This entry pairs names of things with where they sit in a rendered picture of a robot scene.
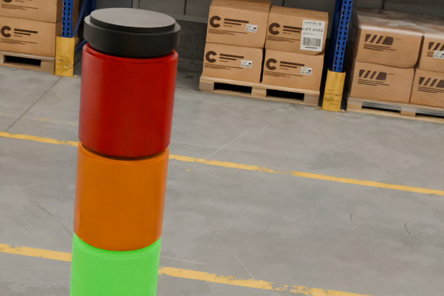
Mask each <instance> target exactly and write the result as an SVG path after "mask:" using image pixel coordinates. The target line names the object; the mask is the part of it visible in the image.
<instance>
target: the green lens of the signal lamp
mask: <svg viewBox="0 0 444 296"><path fill-rule="evenodd" d="M160 249H161V238H159V239H158V240H157V241H155V242H154V243H153V244H151V245H150V246H147V247H145V248H142V249H138V250H132V251H122V252H121V251H110V250H103V249H99V248H96V247H93V246H91V245H89V244H87V243H85V242H83V241H82V240H81V239H80V238H79V237H78V236H77V235H76V234H75V232H74V233H73V244H72V257H71V282H70V295H69V296H156V292H157V279H158V271H159V257H160Z"/></svg>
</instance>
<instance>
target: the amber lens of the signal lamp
mask: <svg viewBox="0 0 444 296"><path fill-rule="evenodd" d="M168 157H169V149H168V148H166V149H164V150H163V151H161V152H160V153H157V154H154V155H150V156H146V157H115V156H111V155H105V154H102V153H97V152H96V151H93V150H91V149H89V148H88V147H86V146H85V145H84V144H83V143H82V142H79V144H78V147H77V169H76V182H75V207H74V220H73V230H74V232H75V234H76V235H77V236H78V237H79V238H80V239H81V240H82V241H83V242H85V243H87V244H89V245H91V246H93V247H96V248H99V249H103V250H110V251H121V252H122V251H132V250H138V249H142V248H145V247H147V246H150V245H151V244H153V243H154V242H155V241H157V240H158V239H159V238H160V236H161V235H162V228H163V214H164V206H165V193H166V185H167V171H168Z"/></svg>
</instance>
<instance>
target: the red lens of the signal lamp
mask: <svg viewBox="0 0 444 296"><path fill-rule="evenodd" d="M177 64H178V53H177V52H176V51H175V50H174V49H173V51H171V53H169V54H165V55H159V56H151V57H134V56H126V55H117V54H111V53H107V52H103V51H100V50H97V49H95V48H94V47H92V46H91V45H90V44H89V42H87V44H85V45H84V46H83V56H82V69H81V93H80V107H79V131H78V138H79V140H80V142H82V143H83V144H84V145H85V146H86V147H88V148H89V149H91V150H93V151H96V152H97V153H102V154H105V155H111V156H115V157H146V156H150V155H154V154H157V153H160V152H161V151H163V150H164V149H166V148H167V147H168V146H169V144H170V136H171V128H172V114H173V107H174V93H175V85H176V71H177Z"/></svg>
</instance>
